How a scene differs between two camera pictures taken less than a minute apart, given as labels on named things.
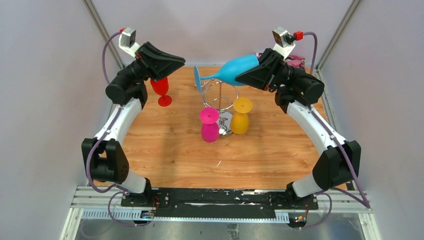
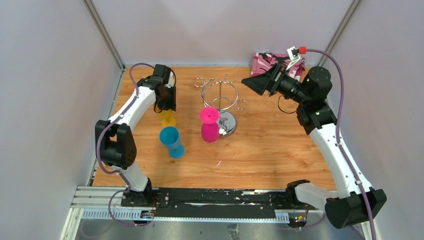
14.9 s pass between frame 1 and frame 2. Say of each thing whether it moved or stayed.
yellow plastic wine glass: moved
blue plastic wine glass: moved
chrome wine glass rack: stayed
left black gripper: moved
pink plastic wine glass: stayed
